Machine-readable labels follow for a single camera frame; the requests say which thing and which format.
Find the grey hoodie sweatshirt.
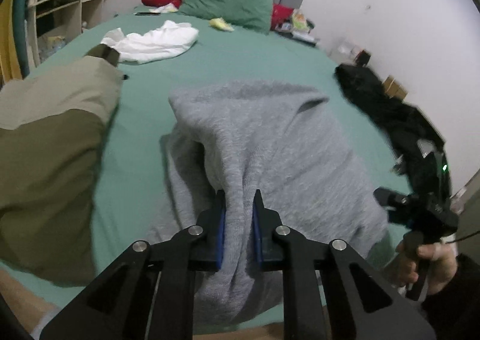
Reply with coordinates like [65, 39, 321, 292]
[149, 80, 387, 328]

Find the black clothes pile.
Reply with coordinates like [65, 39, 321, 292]
[334, 64, 452, 200]

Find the cardboard box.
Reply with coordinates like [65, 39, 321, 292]
[382, 75, 408, 100]

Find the olive beige folded jacket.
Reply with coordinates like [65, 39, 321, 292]
[1, 44, 124, 286]

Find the snack bag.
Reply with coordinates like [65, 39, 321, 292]
[290, 9, 312, 33]

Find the green bed sheet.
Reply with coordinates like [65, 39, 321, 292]
[92, 18, 408, 268]

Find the white garment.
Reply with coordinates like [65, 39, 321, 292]
[101, 20, 199, 64]

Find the green pillow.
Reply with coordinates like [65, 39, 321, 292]
[179, 0, 273, 34]

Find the yellow small cloth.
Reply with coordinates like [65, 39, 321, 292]
[209, 18, 234, 32]

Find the black phone on bed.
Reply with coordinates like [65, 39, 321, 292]
[134, 12, 161, 16]

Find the beige computer desk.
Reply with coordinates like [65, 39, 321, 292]
[25, 0, 105, 70]

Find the teal curtain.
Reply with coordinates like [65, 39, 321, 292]
[12, 0, 29, 78]

